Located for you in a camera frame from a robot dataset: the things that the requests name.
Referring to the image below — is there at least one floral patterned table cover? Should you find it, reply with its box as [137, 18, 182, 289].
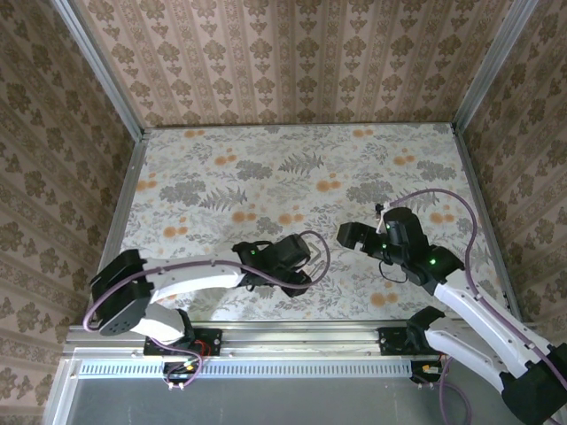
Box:
[100, 122, 511, 322]

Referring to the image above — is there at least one grey metal panel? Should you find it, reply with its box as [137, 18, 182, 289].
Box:
[42, 353, 555, 425]

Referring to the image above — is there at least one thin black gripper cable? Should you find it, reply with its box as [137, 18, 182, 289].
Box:
[378, 260, 407, 284]

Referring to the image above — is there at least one long aluminium mounting rail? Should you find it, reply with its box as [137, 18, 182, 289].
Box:
[64, 322, 544, 358]

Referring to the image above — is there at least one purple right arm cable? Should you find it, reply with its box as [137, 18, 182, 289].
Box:
[387, 188, 567, 425]

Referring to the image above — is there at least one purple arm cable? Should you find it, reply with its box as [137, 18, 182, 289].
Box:
[82, 229, 330, 391]
[387, 188, 567, 425]

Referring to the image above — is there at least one aluminium table side rail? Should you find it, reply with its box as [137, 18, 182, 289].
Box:
[82, 130, 150, 327]
[452, 125, 523, 323]

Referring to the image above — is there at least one slotted grey cable duct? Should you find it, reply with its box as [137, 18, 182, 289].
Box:
[78, 359, 414, 378]

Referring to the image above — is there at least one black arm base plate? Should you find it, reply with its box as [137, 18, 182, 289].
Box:
[142, 328, 223, 358]
[377, 326, 444, 357]

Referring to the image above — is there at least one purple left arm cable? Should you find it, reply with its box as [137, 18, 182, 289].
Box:
[82, 229, 330, 391]

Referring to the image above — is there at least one black cable connector block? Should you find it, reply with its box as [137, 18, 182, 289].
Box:
[409, 360, 444, 385]
[162, 360, 201, 391]

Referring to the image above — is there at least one aluminium frame post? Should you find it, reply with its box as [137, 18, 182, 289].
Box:
[49, 0, 146, 142]
[450, 0, 540, 134]

